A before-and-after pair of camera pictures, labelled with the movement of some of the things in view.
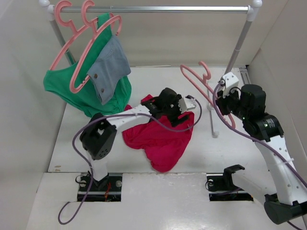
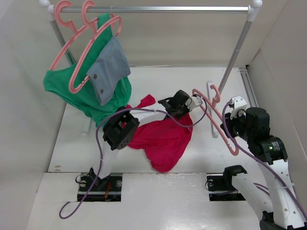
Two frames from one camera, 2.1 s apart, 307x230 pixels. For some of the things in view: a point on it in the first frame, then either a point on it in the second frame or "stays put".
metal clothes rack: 254,10 stays put
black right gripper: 221,101 → 230,121
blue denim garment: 111,65 stays put
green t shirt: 72,83 stays put
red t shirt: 166,143 stays put
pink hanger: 203,80 → 213,103
